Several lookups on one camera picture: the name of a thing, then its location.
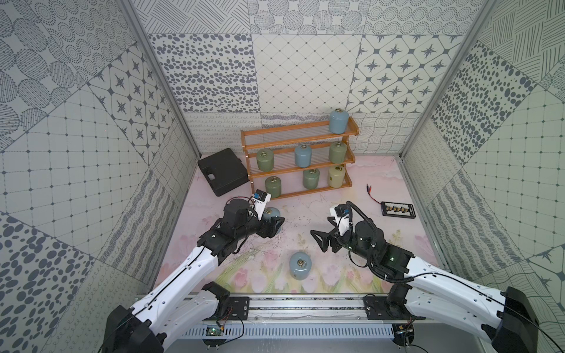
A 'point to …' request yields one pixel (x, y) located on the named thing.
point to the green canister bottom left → (273, 186)
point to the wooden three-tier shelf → (291, 159)
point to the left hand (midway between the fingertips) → (280, 217)
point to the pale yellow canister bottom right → (336, 176)
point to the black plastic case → (224, 171)
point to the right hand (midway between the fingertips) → (322, 226)
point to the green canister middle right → (338, 152)
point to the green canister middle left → (265, 159)
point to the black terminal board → (398, 209)
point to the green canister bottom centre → (310, 178)
